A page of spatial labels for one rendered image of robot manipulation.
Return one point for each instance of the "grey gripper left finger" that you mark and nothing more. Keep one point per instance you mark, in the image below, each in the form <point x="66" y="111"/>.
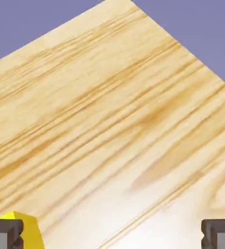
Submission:
<point x="3" y="229"/>

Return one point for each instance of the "small yellow cube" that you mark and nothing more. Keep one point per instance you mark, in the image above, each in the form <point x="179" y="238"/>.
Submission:
<point x="31" y="233"/>

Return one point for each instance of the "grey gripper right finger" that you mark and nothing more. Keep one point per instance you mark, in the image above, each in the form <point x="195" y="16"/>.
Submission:
<point x="219" y="231"/>

